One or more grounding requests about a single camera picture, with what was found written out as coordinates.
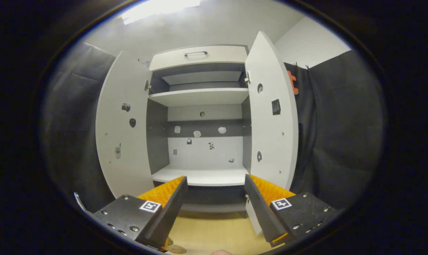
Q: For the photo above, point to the white grey cabinet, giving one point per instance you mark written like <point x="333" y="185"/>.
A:
<point x="157" y="141"/>

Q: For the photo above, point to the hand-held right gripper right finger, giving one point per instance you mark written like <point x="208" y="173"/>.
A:
<point x="260" y="212"/>

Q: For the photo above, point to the black backdrop cloth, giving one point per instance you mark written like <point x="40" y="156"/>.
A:
<point x="341" y="124"/>
<point x="68" y="124"/>

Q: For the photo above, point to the white cabinet shelf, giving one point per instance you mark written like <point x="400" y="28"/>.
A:
<point x="199" y="175"/>
<point x="199" y="96"/>

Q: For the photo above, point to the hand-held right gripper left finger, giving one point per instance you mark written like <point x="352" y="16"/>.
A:
<point x="171" y="212"/>

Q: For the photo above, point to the round brown coaster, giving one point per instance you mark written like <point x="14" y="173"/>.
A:
<point x="176" y="249"/>

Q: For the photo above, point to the white cabinet door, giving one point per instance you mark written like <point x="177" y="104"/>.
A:
<point x="270" y="141"/>
<point x="129" y="170"/>

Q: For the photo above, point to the ceiling light panel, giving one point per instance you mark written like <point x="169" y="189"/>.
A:
<point x="157" y="9"/>

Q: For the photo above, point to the metal door hinge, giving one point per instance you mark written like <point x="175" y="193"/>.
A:
<point x="247" y="78"/>
<point x="147" y="85"/>

